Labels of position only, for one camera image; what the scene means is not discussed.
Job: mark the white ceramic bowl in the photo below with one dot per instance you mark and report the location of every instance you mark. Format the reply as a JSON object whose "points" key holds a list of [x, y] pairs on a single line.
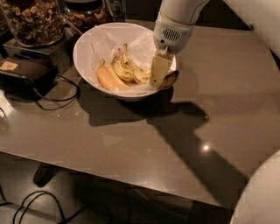
{"points": [[87, 55]]}

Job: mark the dark metal jar stand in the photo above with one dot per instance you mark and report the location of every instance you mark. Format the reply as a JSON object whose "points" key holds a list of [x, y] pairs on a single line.
{"points": [[59, 54]]}

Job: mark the glass jar of dried fruit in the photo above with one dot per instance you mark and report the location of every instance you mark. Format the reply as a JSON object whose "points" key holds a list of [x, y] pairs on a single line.
{"points": [[85, 14]]}

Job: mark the spotted yellow banana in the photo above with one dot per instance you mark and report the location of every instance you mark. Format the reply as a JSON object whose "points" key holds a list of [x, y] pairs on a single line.
{"points": [[143, 76]]}

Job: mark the glass jar of mixed nuts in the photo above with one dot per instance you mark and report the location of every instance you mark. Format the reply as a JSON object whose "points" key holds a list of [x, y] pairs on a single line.
{"points": [[34, 23]]}

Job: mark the orange-yellow banana at left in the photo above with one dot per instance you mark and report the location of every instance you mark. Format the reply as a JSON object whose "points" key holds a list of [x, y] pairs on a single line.
{"points": [[104, 77]]}

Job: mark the white paper bowl liner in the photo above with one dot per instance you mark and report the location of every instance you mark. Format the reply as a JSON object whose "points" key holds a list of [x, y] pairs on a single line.
{"points": [[108, 38]]}

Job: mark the black box with label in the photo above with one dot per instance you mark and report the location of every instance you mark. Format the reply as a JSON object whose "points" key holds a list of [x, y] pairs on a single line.
{"points": [[30, 79]]}

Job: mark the yellow banana bunch at back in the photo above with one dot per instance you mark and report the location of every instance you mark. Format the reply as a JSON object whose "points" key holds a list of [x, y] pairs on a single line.
{"points": [[122, 76]]}

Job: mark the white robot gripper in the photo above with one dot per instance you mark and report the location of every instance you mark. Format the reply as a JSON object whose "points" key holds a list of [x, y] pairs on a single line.
{"points": [[171, 37]]}

